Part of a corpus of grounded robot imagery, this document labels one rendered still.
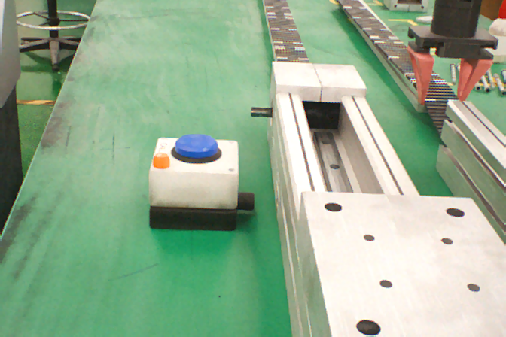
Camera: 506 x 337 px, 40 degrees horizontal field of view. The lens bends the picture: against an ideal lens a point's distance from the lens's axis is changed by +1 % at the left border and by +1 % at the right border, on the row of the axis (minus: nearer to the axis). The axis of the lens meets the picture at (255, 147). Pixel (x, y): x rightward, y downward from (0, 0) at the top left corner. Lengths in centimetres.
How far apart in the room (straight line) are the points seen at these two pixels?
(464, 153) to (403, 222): 32
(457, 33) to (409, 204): 51
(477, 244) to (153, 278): 27
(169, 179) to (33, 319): 17
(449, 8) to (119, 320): 59
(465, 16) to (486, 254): 56
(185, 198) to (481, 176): 28
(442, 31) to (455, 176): 24
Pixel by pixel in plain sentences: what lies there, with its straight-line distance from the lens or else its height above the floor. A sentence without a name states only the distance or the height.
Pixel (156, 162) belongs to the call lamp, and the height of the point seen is 85.
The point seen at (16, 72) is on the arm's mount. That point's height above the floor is 79.
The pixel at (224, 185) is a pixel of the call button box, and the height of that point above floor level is 83.
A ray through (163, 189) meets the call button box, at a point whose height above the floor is 82.
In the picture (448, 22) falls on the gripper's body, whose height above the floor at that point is 92.
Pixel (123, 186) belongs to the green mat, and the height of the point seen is 78.
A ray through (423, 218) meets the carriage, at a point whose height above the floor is 90.
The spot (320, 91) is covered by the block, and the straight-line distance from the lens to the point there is 75.
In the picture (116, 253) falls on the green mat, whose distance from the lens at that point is 60.
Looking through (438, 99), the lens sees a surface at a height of 81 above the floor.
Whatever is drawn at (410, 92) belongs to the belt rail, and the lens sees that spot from 106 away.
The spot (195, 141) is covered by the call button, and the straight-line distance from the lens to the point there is 64.
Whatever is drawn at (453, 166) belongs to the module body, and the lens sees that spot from 76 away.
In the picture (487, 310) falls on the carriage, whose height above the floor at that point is 90.
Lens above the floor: 110
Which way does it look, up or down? 23 degrees down
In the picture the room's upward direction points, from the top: 4 degrees clockwise
